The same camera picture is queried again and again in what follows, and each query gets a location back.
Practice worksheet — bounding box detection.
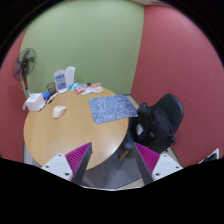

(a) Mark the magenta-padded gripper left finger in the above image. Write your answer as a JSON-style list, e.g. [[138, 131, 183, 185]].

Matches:
[[40, 141, 93, 186]]

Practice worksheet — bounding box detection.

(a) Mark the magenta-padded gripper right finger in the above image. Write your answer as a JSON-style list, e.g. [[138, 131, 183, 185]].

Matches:
[[132, 141, 184, 186]]

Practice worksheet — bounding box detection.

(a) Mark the beige computer mouse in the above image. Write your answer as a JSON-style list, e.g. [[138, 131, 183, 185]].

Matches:
[[52, 105, 68, 119]]

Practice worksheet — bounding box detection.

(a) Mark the blue patterned mouse pad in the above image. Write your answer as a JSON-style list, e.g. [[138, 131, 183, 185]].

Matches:
[[88, 94, 139, 125]]

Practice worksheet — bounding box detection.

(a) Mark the black office chair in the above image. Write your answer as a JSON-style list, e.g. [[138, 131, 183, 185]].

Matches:
[[146, 93, 185, 158]]

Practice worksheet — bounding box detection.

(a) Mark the white marker red cap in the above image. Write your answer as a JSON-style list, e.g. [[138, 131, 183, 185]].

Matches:
[[39, 99, 48, 112]]

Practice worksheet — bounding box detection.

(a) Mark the white marker black cap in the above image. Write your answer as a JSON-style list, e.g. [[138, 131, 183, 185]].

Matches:
[[45, 92, 59, 105]]

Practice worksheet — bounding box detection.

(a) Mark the white tissue box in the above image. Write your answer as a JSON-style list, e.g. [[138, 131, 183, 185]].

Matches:
[[22, 92, 45, 112]]

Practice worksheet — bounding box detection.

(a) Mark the red-orange snack packet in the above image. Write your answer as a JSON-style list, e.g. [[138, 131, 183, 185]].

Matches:
[[74, 83, 88, 95]]

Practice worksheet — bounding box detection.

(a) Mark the white snack packet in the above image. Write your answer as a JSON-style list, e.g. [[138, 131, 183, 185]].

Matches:
[[81, 86, 96, 96]]

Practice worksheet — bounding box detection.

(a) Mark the clear stand with blue sign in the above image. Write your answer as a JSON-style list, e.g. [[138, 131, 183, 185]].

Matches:
[[53, 69, 69, 94]]

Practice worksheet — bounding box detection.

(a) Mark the white plastic chair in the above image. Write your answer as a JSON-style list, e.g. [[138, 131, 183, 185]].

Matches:
[[64, 66, 76, 88]]

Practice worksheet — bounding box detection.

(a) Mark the black standing fan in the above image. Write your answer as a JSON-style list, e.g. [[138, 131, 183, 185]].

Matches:
[[12, 47, 38, 98]]

